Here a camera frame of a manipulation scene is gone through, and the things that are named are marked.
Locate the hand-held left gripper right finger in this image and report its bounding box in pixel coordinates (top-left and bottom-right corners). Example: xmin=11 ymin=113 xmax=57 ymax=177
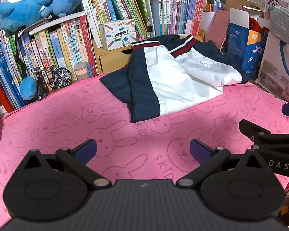
xmin=176 ymin=139 xmax=268 ymax=188

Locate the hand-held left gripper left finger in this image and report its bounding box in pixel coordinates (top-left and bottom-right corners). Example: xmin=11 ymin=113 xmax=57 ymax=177
xmin=22 ymin=139 xmax=112 ymax=189

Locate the navy and white jacket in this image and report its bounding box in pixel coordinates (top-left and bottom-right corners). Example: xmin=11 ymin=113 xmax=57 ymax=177
xmin=99 ymin=35 xmax=250 ymax=123

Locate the pink rabbit printed blanket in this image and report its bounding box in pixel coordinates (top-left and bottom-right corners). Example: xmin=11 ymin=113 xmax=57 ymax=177
xmin=0 ymin=73 xmax=289 ymax=229

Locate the blue cardboard box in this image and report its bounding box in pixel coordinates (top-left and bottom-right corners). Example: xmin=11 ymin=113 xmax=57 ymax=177
xmin=224 ymin=8 xmax=268 ymax=81

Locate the miniature bicycle model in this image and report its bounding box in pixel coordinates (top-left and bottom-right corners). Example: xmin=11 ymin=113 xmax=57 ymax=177
xmin=30 ymin=65 xmax=72 ymax=101

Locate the round blue plush ball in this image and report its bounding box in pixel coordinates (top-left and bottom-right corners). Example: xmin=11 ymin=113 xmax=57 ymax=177
xmin=20 ymin=76 xmax=38 ymax=101

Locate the grey knit hat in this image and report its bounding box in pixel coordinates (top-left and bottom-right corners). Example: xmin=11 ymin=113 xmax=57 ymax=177
xmin=269 ymin=6 xmax=289 ymax=47

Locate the wooden drawer organizer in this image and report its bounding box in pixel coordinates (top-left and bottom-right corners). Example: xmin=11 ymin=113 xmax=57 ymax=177
xmin=92 ymin=29 xmax=206 ymax=75

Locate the red yarn bundle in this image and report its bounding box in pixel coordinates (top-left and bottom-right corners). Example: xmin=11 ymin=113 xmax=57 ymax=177
xmin=249 ymin=16 xmax=265 ymax=30

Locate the pink folder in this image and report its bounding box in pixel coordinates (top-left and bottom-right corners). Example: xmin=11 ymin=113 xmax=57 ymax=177
xmin=203 ymin=10 xmax=232 ymax=51

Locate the row of colourful picture books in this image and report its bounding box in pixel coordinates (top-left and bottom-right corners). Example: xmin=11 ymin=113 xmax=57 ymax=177
xmin=20 ymin=16 xmax=99 ymax=85

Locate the row of thin blue books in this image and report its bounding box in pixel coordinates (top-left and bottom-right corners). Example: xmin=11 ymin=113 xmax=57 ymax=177
xmin=0 ymin=29 xmax=26 ymax=110

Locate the white printed cardboard box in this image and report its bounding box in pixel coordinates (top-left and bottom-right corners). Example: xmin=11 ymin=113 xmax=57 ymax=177
xmin=99 ymin=19 xmax=138 ymax=51

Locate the row of pastel spine books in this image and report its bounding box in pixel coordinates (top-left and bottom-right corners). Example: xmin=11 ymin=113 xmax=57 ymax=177
xmin=149 ymin=0 xmax=208 ymax=37

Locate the small blue plush toy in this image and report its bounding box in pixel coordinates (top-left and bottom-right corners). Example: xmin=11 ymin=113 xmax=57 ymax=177
xmin=40 ymin=0 xmax=82 ymax=18

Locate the large blue plush toy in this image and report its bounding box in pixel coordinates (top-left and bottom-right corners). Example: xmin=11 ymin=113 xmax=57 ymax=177
xmin=0 ymin=0 xmax=80 ymax=32

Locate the white paper bag teal handle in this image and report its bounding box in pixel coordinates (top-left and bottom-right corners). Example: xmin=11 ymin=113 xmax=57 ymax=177
xmin=255 ymin=25 xmax=289 ymax=103

